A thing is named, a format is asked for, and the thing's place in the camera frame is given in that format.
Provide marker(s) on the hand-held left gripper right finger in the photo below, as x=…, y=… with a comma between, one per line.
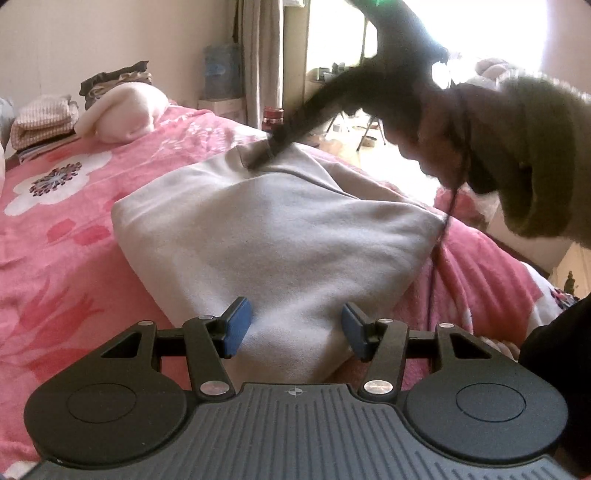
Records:
x=353, y=330

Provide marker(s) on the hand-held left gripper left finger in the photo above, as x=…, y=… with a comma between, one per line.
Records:
x=238, y=327

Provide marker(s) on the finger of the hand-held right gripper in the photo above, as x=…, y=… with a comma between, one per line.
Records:
x=304, y=115

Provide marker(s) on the beige jacket with black trim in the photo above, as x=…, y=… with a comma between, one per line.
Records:
x=277, y=230

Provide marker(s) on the person's right forearm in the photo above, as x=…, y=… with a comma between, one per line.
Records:
x=545, y=152

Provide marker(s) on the stack of dark folded clothes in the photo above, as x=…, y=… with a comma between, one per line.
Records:
x=115, y=81

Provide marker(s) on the person's right hand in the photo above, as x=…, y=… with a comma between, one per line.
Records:
x=438, y=138

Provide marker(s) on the red bottle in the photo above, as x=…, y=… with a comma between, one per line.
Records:
x=272, y=119

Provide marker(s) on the folding table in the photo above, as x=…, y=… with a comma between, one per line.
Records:
x=341, y=92

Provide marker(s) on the grey curtain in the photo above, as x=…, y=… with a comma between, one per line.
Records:
x=261, y=60

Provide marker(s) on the white water dispenser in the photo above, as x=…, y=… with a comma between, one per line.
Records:
x=221, y=110

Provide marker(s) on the white fleece folded blanket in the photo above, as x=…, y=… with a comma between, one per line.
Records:
x=124, y=113

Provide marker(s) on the pink floral bed blanket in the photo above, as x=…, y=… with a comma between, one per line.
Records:
x=69, y=240

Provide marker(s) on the checked folded cloth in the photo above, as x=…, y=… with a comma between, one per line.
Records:
x=44, y=120

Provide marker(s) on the folded lilac sheet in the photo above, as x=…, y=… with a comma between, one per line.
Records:
x=41, y=151

